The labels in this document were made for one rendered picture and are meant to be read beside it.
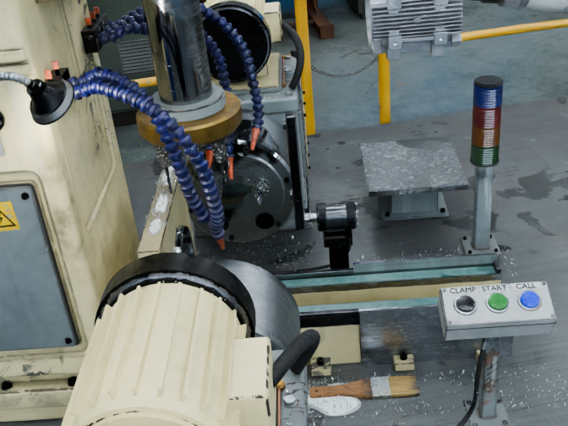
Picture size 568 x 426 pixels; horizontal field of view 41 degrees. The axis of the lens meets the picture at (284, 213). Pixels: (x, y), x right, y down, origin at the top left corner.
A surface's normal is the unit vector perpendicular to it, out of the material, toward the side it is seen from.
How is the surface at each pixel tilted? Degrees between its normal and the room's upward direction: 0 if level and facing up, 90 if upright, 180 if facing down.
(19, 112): 90
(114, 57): 90
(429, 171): 0
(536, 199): 0
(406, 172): 0
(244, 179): 90
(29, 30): 90
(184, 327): 23
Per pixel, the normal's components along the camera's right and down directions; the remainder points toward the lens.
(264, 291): 0.56, -0.71
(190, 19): 0.65, 0.33
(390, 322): 0.00, 0.51
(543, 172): -0.09, -0.85
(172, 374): 0.30, -0.82
